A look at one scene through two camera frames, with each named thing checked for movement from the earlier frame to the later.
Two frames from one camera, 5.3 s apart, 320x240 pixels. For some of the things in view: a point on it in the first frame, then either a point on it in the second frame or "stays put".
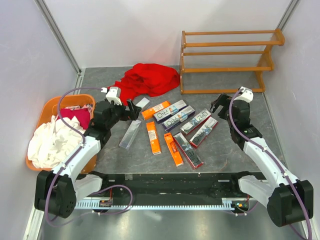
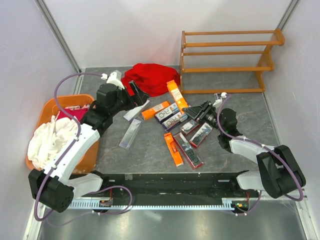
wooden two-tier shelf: (222, 61) stays put
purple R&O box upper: (163, 115) stays put
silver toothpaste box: (126, 138) stays put
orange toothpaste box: (154, 140) → (177, 94)
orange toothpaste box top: (149, 114) stays put
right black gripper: (223, 100) → (194, 111)
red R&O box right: (197, 138) stays put
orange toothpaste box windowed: (173, 149) stays put
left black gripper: (131, 114) → (140, 97)
